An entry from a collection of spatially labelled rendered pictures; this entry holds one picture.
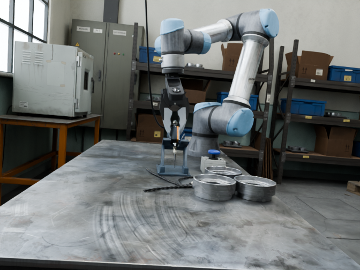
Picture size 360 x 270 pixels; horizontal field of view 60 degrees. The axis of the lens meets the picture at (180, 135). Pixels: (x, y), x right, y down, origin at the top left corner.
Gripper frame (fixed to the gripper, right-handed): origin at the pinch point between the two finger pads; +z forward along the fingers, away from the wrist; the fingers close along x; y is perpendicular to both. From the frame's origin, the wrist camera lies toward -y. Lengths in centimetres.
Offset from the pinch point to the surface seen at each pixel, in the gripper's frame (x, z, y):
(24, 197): 37, 9, -33
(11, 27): 117, -81, 230
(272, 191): -18.5, 12.2, -31.2
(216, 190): -4.0, 10.7, -32.2
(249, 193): -12.6, 12.1, -31.1
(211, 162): -10.9, 9.9, -4.7
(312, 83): -240, -29, 292
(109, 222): 20, 11, -45
